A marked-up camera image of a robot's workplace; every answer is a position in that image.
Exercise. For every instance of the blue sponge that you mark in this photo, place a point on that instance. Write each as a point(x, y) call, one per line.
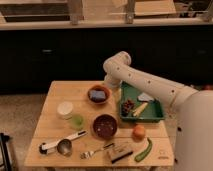
point(97, 95)

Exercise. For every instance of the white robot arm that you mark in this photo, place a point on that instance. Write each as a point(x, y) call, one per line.
point(194, 141)

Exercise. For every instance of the brown wooden bowl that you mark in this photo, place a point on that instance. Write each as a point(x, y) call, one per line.
point(99, 88)

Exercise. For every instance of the dark grape bunch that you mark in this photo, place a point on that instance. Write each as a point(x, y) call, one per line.
point(126, 107)

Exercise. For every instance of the green plastic tray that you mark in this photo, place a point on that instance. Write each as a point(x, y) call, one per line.
point(153, 113)

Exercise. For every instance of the white cloth piece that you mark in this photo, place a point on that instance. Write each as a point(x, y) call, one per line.
point(145, 97)

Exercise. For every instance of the dark red bowl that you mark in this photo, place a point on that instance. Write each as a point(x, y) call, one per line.
point(105, 126)

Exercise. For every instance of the green translucent cup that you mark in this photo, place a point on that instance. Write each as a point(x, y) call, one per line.
point(77, 122)

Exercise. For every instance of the wooden table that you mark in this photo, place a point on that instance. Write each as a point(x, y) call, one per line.
point(51, 127)

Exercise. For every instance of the white lidded jar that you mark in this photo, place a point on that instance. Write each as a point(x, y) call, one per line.
point(65, 109)

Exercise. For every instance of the orange fruit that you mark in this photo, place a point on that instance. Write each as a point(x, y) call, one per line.
point(139, 132)

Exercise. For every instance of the wooden block brush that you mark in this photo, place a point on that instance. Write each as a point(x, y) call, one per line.
point(120, 151)

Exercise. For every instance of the silver fork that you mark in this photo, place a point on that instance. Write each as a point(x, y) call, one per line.
point(89, 154)

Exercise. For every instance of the green cucumber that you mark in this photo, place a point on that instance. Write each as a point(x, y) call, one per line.
point(142, 155)

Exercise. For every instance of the black object at left edge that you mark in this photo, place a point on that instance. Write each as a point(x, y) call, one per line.
point(6, 163)

